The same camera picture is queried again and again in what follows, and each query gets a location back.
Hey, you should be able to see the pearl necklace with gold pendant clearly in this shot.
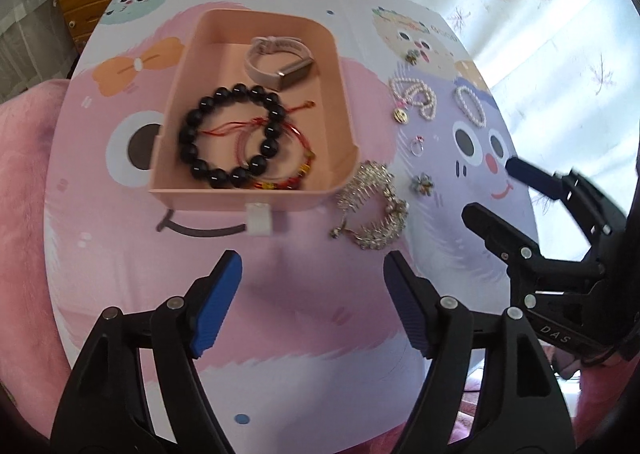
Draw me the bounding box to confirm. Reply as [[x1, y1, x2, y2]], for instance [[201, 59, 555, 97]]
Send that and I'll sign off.
[[389, 76, 439, 124]]

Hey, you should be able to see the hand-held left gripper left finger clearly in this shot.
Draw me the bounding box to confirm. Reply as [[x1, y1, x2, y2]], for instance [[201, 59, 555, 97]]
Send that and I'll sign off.
[[50, 250, 244, 454]]

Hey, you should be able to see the pink smart band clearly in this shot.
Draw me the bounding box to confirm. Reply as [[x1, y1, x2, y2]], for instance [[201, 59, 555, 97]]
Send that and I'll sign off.
[[244, 35, 319, 94]]

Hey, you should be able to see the white floral curtain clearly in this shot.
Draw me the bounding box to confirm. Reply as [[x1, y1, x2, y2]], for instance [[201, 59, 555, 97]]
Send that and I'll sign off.
[[350, 0, 640, 185]]

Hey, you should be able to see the sheer white net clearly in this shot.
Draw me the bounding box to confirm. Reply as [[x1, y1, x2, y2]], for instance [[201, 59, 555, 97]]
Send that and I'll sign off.
[[0, 0, 69, 103]]

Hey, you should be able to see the red string bracelet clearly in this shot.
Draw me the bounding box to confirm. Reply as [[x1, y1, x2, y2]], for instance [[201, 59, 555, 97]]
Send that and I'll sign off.
[[205, 101, 317, 165]]

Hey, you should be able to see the pink plastic tray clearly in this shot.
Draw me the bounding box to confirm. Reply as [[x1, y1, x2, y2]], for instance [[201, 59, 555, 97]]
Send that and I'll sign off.
[[148, 9, 360, 238]]

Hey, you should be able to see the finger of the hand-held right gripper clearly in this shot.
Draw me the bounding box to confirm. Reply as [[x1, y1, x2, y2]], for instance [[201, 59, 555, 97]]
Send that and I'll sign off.
[[461, 202, 607, 307], [505, 156, 629, 260]]

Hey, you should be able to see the black bead bracelet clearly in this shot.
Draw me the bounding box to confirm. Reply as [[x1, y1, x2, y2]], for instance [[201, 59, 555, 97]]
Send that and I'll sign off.
[[178, 84, 286, 190]]

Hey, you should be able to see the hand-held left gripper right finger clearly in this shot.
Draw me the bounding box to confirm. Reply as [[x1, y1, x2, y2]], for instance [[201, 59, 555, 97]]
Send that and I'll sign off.
[[383, 250, 577, 454]]

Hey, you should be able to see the pearl bracelet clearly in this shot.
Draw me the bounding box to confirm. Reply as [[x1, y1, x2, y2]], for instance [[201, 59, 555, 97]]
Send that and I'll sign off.
[[454, 85, 487, 129]]

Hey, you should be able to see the pink translucent bangle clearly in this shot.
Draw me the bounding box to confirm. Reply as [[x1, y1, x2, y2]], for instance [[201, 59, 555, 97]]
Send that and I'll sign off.
[[234, 126, 272, 173]]

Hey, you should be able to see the red beaded bracelet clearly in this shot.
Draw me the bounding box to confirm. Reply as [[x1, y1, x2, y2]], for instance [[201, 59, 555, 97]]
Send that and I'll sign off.
[[252, 136, 317, 192]]

